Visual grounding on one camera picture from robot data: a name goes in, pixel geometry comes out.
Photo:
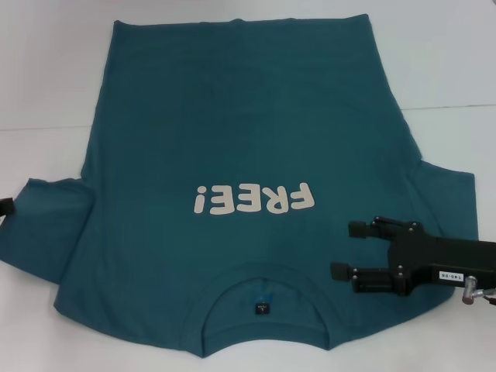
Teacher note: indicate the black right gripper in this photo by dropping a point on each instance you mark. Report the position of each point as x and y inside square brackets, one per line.
[441, 261]

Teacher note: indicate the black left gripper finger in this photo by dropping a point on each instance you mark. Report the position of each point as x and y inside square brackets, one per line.
[5, 206]

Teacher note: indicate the teal blue FREE t-shirt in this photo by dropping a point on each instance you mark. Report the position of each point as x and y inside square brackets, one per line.
[248, 116]

